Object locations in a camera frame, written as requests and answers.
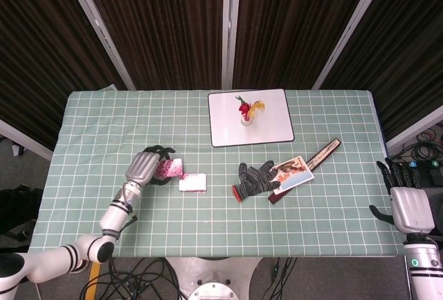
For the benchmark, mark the white partition frame post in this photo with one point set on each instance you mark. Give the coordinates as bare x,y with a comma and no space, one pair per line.
231,19
97,26
356,26

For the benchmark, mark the grey black knitted glove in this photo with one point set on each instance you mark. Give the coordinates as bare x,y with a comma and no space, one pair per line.
256,180

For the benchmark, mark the green white checked tablecloth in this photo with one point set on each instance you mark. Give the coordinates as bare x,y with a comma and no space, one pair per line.
207,227

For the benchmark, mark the dark brown partition panel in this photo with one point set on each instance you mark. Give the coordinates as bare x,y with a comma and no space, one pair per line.
166,30
284,30
41,54
408,54

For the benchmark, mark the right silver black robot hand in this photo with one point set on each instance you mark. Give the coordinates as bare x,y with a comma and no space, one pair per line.
412,210

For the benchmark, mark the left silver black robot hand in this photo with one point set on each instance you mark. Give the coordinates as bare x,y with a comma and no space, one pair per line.
142,168

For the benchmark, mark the small flower figurine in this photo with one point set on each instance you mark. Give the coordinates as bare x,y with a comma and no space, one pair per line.
245,108

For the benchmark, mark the white board black rim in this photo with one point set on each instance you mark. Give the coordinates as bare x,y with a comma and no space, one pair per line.
270,123

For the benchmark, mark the illustrated postcard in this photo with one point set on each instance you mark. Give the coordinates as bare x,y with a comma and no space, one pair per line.
297,175

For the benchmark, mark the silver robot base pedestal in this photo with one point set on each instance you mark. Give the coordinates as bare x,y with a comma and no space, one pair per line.
211,279

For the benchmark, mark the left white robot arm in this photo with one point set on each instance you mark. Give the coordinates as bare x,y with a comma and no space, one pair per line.
114,211

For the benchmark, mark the dark red folding fan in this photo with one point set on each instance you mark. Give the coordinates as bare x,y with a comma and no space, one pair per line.
327,150

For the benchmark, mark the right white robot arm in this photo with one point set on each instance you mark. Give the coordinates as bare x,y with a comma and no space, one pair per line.
422,265

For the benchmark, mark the black power strip green lights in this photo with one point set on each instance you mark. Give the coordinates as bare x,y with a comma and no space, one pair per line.
429,172

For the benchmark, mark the black bag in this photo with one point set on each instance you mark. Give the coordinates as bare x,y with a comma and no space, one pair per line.
17,210

